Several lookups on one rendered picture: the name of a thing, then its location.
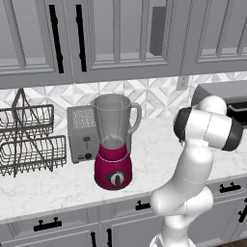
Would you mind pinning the dark grey box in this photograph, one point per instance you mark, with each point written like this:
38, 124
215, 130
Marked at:
158, 30

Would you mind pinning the grey drawer front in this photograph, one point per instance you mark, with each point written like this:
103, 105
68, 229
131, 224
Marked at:
125, 205
215, 188
74, 218

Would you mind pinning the grey wall cupboard door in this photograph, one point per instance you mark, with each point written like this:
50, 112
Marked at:
128, 32
29, 38
218, 35

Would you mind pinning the grey toaster oven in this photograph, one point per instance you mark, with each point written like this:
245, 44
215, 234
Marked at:
222, 90

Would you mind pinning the white wall socket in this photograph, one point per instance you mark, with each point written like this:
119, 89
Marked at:
182, 83

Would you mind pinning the silver toaster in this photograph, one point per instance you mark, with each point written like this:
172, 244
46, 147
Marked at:
80, 138

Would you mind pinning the grey base cupboard door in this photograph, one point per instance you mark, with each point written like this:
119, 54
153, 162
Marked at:
135, 231
64, 239
222, 222

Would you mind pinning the magenta blender with clear jar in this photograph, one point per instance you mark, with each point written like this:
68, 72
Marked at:
113, 167

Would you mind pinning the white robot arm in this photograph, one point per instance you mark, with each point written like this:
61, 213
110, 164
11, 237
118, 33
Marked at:
193, 160

